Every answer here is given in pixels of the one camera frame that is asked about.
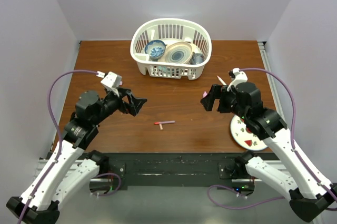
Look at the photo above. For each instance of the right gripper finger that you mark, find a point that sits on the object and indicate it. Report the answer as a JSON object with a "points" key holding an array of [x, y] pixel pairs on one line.
{"points": [[208, 101], [214, 93]]}

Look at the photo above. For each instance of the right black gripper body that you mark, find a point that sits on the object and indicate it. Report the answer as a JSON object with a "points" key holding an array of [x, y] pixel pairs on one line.
{"points": [[227, 102]]}

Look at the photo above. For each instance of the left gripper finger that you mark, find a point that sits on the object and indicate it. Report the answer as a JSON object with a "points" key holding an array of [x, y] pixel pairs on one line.
{"points": [[135, 102], [132, 108]]}

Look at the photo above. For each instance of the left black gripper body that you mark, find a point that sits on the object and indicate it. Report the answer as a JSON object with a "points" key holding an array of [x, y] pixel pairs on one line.
{"points": [[113, 102]]}

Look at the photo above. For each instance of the red purple pen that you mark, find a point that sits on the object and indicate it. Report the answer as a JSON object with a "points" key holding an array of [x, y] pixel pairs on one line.
{"points": [[165, 122]]}

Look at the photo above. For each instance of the white pink pen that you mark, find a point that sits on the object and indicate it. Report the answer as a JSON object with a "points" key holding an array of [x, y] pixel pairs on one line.
{"points": [[221, 81]]}

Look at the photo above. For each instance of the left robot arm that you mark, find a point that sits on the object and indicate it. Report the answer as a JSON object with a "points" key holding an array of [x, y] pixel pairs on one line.
{"points": [[42, 201]]}

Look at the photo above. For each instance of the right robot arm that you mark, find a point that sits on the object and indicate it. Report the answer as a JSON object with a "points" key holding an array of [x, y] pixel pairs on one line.
{"points": [[308, 192]]}

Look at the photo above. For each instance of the watermelon pattern plate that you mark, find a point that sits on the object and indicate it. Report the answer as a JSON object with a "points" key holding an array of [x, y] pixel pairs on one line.
{"points": [[243, 137]]}

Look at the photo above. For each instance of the dark blue cup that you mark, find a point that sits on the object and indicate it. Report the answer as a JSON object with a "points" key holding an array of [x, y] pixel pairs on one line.
{"points": [[197, 58]]}

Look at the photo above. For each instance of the beige blue plate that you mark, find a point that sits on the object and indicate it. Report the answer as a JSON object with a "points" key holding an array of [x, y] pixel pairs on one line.
{"points": [[178, 53]]}

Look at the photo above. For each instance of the blue patterned bowl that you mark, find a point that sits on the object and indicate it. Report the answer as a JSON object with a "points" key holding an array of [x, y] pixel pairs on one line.
{"points": [[155, 49]]}

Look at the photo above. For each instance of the white plastic basket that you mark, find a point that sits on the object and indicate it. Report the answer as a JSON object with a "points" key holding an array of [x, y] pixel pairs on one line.
{"points": [[170, 31]]}

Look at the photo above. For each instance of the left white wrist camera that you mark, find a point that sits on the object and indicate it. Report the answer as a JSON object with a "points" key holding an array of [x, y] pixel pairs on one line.
{"points": [[110, 81]]}

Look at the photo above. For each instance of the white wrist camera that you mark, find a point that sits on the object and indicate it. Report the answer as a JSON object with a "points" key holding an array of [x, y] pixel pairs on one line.
{"points": [[237, 76], [110, 81]]}

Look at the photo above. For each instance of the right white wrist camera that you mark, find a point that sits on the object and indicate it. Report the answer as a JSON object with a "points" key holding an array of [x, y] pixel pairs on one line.
{"points": [[237, 76]]}

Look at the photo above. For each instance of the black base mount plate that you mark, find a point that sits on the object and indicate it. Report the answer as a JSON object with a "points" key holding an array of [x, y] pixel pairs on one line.
{"points": [[170, 170]]}

